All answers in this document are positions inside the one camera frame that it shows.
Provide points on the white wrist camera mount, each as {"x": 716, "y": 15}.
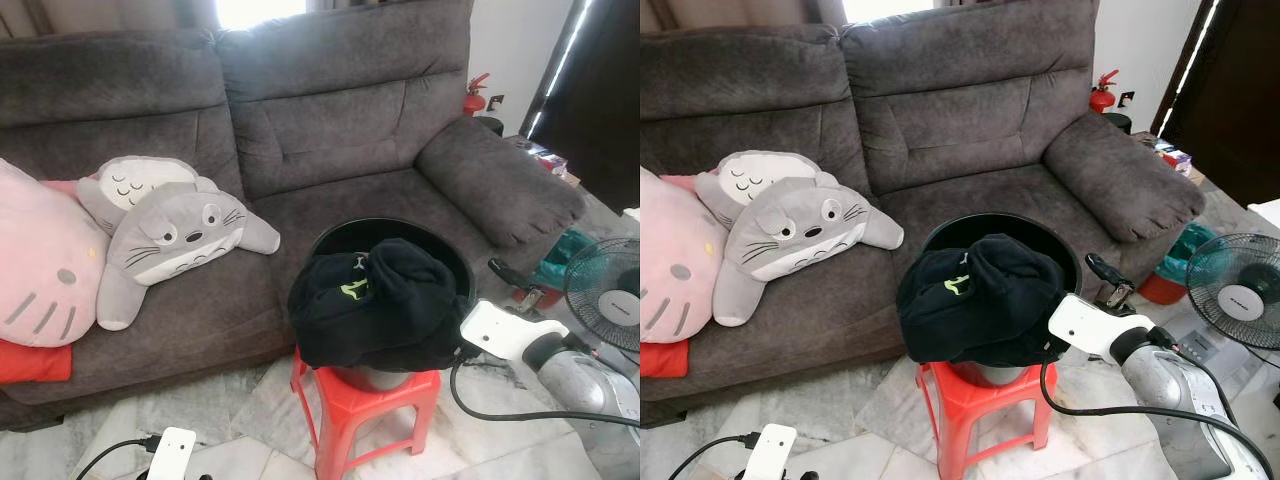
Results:
{"x": 505, "y": 328}
{"x": 1095, "y": 325}
{"x": 770, "y": 452}
{"x": 172, "y": 455}

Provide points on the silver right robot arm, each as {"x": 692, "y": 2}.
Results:
{"x": 1190, "y": 400}
{"x": 590, "y": 385}

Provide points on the red cushion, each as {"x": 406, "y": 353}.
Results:
{"x": 30, "y": 362}
{"x": 662, "y": 358}

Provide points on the red plastic stool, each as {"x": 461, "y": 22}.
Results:
{"x": 360, "y": 420}
{"x": 985, "y": 420}

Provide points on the black and silver lever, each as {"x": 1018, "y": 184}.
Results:
{"x": 510, "y": 275}
{"x": 1108, "y": 272}

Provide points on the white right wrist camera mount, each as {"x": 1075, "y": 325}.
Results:
{"x": 1095, "y": 325}
{"x": 505, "y": 328}

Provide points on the red fire extinguisher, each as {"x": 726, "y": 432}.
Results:
{"x": 475, "y": 98}
{"x": 1103, "y": 95}

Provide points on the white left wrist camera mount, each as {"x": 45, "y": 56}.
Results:
{"x": 172, "y": 455}
{"x": 770, "y": 452}

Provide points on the pink cat face pillow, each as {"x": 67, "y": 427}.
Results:
{"x": 675, "y": 260}
{"x": 45, "y": 260}

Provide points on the grey sleeping totoro plush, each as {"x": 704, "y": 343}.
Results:
{"x": 140, "y": 185}
{"x": 760, "y": 180}

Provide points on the black standing fan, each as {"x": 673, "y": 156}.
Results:
{"x": 610, "y": 290}
{"x": 1240, "y": 290}

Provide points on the red bin with teal bag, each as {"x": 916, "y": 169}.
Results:
{"x": 555, "y": 262}
{"x": 1172, "y": 255}

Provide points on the dark grey fabric sofa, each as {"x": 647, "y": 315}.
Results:
{"x": 350, "y": 120}
{"x": 970, "y": 110}

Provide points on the grey open-eyed totoro plush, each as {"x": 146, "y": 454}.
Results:
{"x": 180, "y": 250}
{"x": 800, "y": 245}

